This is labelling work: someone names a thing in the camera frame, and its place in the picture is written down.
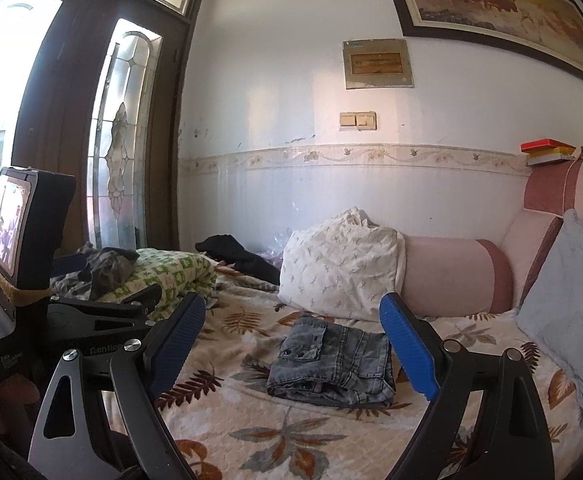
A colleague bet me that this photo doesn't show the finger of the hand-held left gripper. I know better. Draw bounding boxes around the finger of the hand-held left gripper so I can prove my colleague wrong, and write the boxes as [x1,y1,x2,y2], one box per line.
[46,283,165,333]
[53,253,91,277]

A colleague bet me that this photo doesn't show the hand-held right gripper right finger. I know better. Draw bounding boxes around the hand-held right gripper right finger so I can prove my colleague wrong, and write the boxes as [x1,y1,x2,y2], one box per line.
[378,292,555,480]

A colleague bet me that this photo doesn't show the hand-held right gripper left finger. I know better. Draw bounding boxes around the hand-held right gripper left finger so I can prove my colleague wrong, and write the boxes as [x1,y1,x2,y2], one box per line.
[28,291,207,480]

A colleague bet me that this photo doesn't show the grey denim pants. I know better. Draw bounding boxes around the grey denim pants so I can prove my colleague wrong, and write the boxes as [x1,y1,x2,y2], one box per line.
[266,313,397,409]

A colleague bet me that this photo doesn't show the grey crumpled cloth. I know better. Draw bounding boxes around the grey crumpled cloth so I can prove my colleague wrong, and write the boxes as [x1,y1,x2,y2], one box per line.
[50,242,141,302]

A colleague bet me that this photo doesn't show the green patterned quilt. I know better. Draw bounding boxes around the green patterned quilt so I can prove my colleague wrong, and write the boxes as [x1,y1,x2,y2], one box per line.
[96,247,218,322]

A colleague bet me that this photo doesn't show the pink bolster cushion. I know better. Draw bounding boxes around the pink bolster cushion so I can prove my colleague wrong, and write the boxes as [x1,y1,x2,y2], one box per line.
[400,235,515,319]

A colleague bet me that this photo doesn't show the white sprig print pillow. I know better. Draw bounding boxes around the white sprig print pillow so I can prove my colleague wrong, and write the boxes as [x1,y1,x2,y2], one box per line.
[277,206,407,322]

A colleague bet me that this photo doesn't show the black cloth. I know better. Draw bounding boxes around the black cloth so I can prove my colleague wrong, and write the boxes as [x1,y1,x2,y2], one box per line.
[195,234,283,286]

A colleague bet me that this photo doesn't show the brown wooden glass door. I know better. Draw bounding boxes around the brown wooden glass door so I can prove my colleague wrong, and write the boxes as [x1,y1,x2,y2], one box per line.
[16,0,211,255]

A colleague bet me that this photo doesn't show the clear plastic bag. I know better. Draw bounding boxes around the clear plastic bag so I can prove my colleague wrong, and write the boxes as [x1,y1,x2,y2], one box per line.
[256,231,298,267]

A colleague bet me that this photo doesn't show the leaf print fleece blanket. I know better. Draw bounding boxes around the leaf print fleece blanket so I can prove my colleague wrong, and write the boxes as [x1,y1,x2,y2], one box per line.
[154,265,583,480]

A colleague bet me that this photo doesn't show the grey quilted pillow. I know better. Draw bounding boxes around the grey quilted pillow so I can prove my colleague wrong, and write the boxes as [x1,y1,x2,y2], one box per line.
[515,208,583,434]

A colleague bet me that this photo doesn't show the pink upholstered headboard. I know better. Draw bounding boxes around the pink upholstered headboard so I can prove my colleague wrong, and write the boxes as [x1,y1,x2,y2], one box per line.
[500,156,583,313]

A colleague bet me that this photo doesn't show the white and yellow box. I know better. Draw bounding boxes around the white and yellow box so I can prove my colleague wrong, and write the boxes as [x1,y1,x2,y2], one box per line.
[525,148,580,167]

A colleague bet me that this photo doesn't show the red flat box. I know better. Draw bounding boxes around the red flat box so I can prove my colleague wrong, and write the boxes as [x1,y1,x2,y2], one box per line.
[520,138,577,154]

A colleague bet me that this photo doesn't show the large framed painting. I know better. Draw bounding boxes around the large framed painting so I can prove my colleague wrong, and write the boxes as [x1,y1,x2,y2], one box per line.
[378,0,583,87]

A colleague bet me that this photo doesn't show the beige wall switch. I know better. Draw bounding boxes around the beige wall switch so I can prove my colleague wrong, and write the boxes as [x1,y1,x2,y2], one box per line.
[339,110,379,132]

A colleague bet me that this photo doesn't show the small wall panel box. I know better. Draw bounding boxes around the small wall panel box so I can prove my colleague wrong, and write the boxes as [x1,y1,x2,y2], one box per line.
[342,38,415,90]

